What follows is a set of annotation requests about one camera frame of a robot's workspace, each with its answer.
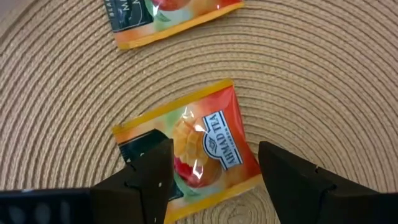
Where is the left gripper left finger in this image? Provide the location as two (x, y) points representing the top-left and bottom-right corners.
(90, 138), (175, 224)

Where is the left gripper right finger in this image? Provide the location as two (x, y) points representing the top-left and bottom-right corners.
(258, 141), (382, 224)

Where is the orange tea packet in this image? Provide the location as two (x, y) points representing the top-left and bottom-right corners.
(104, 0), (245, 50)
(112, 78), (262, 224)

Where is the round woven placemat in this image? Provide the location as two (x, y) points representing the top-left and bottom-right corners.
(0, 0), (398, 224)

